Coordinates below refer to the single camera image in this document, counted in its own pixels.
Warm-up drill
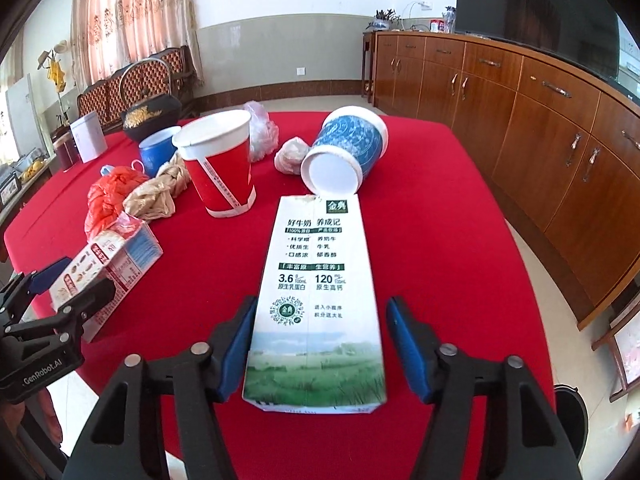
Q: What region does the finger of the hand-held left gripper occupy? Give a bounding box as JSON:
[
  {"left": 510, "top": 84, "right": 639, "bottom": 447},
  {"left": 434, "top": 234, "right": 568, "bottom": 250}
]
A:
[
  {"left": 5, "top": 276, "right": 117, "bottom": 345},
  {"left": 0, "top": 257, "right": 72, "bottom": 328}
]

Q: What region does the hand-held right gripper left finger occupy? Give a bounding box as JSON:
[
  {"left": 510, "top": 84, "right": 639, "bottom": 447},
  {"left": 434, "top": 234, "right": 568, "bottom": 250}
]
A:
[{"left": 62, "top": 296, "right": 258, "bottom": 480}]

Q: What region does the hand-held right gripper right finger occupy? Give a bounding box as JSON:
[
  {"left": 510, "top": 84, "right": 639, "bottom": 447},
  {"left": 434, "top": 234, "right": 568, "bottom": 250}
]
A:
[{"left": 386, "top": 296, "right": 583, "bottom": 480}]

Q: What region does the small red blue carton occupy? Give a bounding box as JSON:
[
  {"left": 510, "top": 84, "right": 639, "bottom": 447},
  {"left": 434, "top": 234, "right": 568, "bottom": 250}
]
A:
[{"left": 50, "top": 212, "right": 164, "bottom": 343}]

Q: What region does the tall white green milk carton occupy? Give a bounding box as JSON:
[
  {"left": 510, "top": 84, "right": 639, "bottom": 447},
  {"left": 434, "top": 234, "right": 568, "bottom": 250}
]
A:
[{"left": 242, "top": 194, "right": 388, "bottom": 416}]

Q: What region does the blue face mask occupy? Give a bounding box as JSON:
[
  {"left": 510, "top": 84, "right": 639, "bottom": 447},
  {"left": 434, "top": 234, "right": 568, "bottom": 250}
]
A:
[{"left": 99, "top": 159, "right": 146, "bottom": 177}]

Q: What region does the black trash bin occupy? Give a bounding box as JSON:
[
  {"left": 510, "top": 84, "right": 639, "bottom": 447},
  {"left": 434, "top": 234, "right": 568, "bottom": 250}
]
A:
[{"left": 552, "top": 384, "right": 590, "bottom": 466}]

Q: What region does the person's left hand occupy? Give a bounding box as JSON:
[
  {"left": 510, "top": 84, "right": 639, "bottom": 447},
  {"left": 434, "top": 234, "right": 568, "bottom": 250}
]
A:
[{"left": 0, "top": 390, "right": 65, "bottom": 466}]

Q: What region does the orange plastic bag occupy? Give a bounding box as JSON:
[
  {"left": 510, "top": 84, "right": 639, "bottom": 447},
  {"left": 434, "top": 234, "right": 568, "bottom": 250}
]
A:
[{"left": 84, "top": 166, "right": 151, "bottom": 243}]

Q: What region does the tray of yellow fruit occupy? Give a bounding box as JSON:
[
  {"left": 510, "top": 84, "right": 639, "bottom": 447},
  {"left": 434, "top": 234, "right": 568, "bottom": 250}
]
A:
[{"left": 15, "top": 157, "right": 51, "bottom": 181}]

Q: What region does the beige plastic bag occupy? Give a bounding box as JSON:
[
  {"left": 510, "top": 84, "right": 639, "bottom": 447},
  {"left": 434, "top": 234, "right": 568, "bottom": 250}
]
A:
[{"left": 123, "top": 152, "right": 192, "bottom": 222}]

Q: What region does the red tablecloth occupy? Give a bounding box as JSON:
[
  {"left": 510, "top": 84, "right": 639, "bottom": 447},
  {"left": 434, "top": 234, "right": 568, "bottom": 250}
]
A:
[{"left": 4, "top": 111, "right": 556, "bottom": 480}]

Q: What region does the dark red jar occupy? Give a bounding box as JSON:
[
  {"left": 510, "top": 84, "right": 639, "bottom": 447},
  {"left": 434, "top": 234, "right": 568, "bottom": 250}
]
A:
[{"left": 52, "top": 127, "right": 82, "bottom": 171}]

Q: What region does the white tin box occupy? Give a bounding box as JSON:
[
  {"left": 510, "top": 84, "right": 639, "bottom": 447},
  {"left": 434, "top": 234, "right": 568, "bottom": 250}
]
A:
[{"left": 69, "top": 111, "right": 108, "bottom": 163}]

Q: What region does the small blue cup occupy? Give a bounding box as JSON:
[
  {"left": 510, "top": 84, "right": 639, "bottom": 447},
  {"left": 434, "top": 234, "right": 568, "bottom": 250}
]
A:
[{"left": 138, "top": 126, "right": 182, "bottom": 179}]

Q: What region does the white appliance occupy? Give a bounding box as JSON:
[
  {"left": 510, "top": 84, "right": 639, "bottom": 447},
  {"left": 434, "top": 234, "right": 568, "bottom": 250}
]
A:
[{"left": 5, "top": 74, "right": 48, "bottom": 161}]

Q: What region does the red paper cup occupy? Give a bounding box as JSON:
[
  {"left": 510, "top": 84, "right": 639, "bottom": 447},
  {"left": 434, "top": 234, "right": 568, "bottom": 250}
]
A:
[{"left": 171, "top": 109, "right": 257, "bottom": 219}]

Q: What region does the carved wooden sofa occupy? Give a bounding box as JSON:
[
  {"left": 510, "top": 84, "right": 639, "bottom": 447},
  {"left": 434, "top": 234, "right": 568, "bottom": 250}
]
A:
[{"left": 76, "top": 45, "right": 198, "bottom": 133}]

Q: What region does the yellow hanging ornament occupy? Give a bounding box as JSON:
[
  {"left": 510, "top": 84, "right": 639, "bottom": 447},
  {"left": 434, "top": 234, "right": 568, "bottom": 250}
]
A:
[{"left": 37, "top": 40, "right": 68, "bottom": 106}]

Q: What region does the crumpled white tissue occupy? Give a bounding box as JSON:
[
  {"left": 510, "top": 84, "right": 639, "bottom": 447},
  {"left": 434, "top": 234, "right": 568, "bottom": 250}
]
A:
[{"left": 243, "top": 101, "right": 280, "bottom": 162}]

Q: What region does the large blue paper cup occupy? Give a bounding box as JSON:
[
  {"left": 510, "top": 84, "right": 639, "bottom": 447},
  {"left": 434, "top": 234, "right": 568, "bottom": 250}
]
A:
[{"left": 300, "top": 105, "right": 389, "bottom": 197}]

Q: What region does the brown wooden sideboard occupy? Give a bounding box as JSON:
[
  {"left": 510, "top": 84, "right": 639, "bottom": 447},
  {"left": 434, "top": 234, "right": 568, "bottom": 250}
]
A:
[{"left": 372, "top": 30, "right": 640, "bottom": 331}]

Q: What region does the pink patterned curtain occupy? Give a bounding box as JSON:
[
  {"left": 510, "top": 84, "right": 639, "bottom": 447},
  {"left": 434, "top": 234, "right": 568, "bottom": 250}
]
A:
[{"left": 70, "top": 0, "right": 206, "bottom": 92}]

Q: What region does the small potted plant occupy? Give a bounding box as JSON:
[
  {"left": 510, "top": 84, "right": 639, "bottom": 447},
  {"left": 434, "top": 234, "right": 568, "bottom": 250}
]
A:
[{"left": 366, "top": 9, "right": 401, "bottom": 32}]

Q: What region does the black flat television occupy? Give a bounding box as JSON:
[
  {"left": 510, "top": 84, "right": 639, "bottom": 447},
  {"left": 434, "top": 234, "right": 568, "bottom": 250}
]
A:
[{"left": 456, "top": 0, "right": 621, "bottom": 81}]

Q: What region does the black teapot with metal handle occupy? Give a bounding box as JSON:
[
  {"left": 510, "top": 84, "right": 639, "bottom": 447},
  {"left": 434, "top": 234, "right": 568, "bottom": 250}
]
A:
[{"left": 120, "top": 57, "right": 183, "bottom": 143}]

